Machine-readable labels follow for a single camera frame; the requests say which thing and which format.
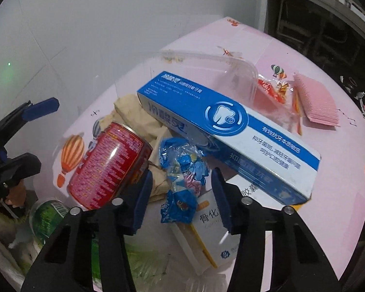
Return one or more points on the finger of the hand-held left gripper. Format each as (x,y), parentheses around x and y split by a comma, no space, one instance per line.
(42,108)
(21,167)

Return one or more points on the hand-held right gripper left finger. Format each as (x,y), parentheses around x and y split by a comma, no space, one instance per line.
(141,203)

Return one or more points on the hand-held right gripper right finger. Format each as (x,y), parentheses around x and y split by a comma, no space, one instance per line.
(225,210)

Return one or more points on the white medicine box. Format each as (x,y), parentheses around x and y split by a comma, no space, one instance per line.
(206,228)

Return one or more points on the blue printed snack packet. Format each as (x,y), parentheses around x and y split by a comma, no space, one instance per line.
(178,208)

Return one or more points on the green plastic bottle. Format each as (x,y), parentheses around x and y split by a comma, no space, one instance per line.
(45,222)

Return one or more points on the translucent green printed plastic bag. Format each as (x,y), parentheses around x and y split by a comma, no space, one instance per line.
(152,258)

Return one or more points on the blue plastic wrapper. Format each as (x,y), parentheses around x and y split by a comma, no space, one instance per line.
(173,152)

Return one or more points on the blue white toothpaste box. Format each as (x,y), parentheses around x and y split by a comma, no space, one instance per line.
(231,121)

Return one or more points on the beige paper bag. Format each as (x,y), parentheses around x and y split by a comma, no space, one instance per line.
(133,112)

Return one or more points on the red snack wrapper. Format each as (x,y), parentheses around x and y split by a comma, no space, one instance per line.
(267,89)

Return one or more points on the clear plastic food container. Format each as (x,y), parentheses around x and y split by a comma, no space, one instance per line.
(231,76)

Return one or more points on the pink ribbed comb pad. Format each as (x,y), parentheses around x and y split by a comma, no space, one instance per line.
(316,103)

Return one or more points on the white fluffy cloth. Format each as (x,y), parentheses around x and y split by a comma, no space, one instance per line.
(3,249)

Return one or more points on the pink printed tablecloth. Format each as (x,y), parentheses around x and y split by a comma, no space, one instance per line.
(337,158)

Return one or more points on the dark clay jar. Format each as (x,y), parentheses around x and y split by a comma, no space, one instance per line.
(349,83)

